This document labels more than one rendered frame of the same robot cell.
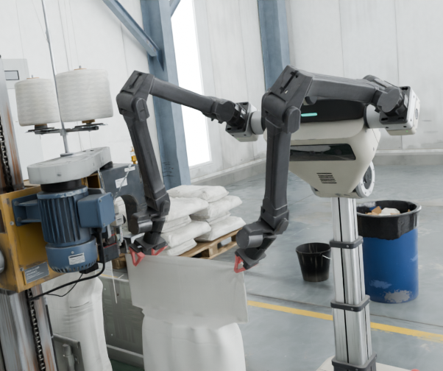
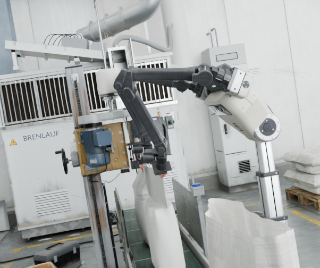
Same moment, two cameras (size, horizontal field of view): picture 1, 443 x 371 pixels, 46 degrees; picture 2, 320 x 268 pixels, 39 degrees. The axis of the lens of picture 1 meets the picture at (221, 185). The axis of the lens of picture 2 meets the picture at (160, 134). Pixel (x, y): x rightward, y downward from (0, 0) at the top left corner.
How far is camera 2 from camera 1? 1.88 m
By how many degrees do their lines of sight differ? 45
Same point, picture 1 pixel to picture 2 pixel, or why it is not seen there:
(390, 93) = (200, 74)
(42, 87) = not seen: hidden behind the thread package
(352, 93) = (174, 76)
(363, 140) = (228, 102)
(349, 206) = (260, 147)
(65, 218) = (89, 141)
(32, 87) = not seen: hidden behind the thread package
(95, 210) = (96, 137)
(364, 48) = not seen: outside the picture
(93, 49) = (313, 26)
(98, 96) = (108, 82)
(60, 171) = (84, 118)
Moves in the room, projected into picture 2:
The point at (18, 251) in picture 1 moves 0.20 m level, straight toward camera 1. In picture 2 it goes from (82, 156) to (66, 161)
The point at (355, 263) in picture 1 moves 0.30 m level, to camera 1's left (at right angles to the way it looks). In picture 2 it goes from (265, 188) to (221, 187)
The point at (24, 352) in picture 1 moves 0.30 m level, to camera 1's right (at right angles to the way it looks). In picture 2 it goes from (89, 206) to (117, 208)
